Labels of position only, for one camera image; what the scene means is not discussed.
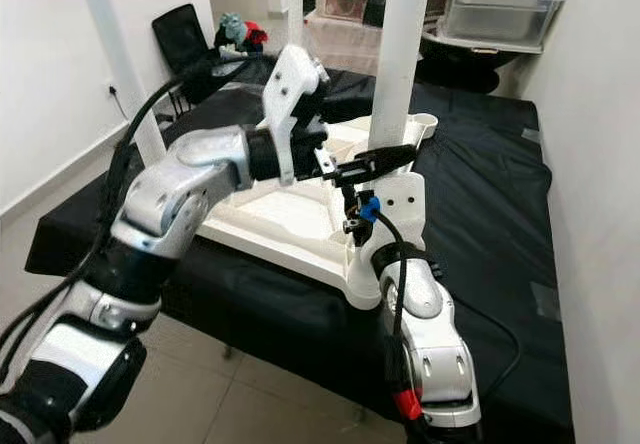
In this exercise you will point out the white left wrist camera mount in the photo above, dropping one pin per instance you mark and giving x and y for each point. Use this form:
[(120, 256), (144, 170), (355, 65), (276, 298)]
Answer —
[(290, 84)]

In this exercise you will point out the black wall plug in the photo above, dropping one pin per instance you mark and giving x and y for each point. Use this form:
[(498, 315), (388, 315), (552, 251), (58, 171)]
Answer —
[(111, 89)]

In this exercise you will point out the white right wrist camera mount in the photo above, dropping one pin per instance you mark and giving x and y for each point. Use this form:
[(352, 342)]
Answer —
[(405, 199)]

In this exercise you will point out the white plastic table leg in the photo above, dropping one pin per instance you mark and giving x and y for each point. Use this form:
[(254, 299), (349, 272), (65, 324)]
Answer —
[(400, 44), (294, 4), (120, 64)]

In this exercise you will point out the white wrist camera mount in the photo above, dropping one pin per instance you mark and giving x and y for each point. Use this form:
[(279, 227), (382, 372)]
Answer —
[(290, 84), (405, 199)]

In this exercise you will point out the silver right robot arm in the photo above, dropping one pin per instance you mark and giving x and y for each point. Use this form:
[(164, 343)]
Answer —
[(435, 364)]

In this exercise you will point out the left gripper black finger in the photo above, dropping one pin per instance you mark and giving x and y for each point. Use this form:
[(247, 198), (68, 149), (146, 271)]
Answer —
[(345, 111), (375, 164)]

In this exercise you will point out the open black suitcase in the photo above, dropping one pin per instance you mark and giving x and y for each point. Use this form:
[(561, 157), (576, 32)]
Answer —
[(175, 34)]

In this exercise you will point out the black round basin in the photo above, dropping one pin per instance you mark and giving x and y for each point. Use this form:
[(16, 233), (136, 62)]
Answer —
[(460, 64)]

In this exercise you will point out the black tablecloth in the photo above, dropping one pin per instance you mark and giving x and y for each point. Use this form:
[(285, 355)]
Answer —
[(490, 214)]

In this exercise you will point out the clear plastic storage box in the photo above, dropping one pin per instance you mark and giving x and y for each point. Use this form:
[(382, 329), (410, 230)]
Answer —
[(500, 14)]

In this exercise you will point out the red stuffed toy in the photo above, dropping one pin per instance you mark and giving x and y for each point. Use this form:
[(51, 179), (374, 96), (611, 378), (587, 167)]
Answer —
[(256, 34)]

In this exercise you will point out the beige cloth covered bench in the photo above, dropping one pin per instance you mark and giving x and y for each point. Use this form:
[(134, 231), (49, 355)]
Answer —
[(345, 44)]

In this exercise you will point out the teal stuffed toy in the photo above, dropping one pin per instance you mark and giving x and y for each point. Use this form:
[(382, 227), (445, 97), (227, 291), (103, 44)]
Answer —
[(232, 29)]

